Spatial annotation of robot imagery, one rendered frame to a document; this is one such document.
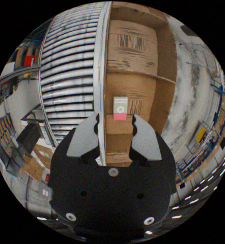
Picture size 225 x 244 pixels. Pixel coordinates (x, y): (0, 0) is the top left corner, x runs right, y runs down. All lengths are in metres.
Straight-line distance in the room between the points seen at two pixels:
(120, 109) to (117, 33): 0.44
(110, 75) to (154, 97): 0.28
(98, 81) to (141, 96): 0.24
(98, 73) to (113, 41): 0.21
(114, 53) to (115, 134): 0.49
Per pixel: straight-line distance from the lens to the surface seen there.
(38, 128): 1.04
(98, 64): 0.44
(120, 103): 0.43
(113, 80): 0.43
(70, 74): 0.62
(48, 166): 1.81
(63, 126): 0.81
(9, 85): 0.66
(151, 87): 0.50
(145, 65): 0.48
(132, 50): 0.47
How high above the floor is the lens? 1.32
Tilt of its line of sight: 57 degrees down
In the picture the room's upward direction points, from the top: 172 degrees clockwise
